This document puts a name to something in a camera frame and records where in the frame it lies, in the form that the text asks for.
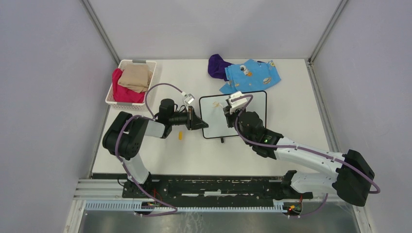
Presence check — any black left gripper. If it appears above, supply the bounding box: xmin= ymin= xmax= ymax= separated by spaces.
xmin=169 ymin=105 xmax=208 ymax=130

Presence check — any white perforated plastic basket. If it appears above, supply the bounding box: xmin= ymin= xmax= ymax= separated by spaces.
xmin=105 ymin=59 xmax=161 ymax=111

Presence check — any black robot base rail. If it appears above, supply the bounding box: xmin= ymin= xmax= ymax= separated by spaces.
xmin=122 ymin=174 xmax=313 ymax=212

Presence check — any blue patterned cloth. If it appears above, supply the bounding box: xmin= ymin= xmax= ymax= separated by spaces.
xmin=219 ymin=59 xmax=281 ymax=94

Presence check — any purple cloth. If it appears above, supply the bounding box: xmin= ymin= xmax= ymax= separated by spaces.
xmin=207 ymin=54 xmax=232 ymax=82

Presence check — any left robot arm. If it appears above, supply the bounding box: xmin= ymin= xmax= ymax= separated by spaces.
xmin=102 ymin=99 xmax=209 ymax=198

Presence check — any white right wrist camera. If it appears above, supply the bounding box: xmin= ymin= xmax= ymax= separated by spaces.
xmin=223 ymin=91 xmax=253 ymax=115

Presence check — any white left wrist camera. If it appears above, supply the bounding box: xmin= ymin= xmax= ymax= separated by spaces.
xmin=181 ymin=92 xmax=195 ymax=110

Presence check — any pink cloth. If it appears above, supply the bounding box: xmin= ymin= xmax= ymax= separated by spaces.
xmin=112 ymin=68 xmax=145 ymax=103

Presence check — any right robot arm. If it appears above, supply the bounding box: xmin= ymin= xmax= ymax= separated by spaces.
xmin=223 ymin=106 xmax=379 ymax=207

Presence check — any beige folded cloth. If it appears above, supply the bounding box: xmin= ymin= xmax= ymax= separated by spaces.
xmin=118 ymin=64 xmax=153 ymax=93

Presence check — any white whiteboard black frame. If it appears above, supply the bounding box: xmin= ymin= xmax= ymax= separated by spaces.
xmin=199 ymin=91 xmax=267 ymax=139

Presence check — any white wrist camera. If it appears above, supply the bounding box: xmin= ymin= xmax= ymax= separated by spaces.
xmin=181 ymin=92 xmax=195 ymax=110
xmin=223 ymin=91 xmax=253 ymax=115

